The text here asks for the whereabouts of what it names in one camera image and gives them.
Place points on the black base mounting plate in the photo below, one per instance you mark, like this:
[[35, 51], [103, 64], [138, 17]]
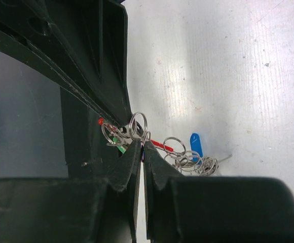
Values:
[[84, 144]]

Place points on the keyring bunch with coloured tags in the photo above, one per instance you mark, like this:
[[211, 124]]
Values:
[[185, 160]]

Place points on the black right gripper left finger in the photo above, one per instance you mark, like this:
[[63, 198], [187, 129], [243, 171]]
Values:
[[100, 209]]

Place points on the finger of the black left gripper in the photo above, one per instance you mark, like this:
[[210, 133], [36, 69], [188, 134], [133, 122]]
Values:
[[25, 35], [92, 51]]

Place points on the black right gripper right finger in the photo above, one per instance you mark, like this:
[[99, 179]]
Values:
[[183, 208]]

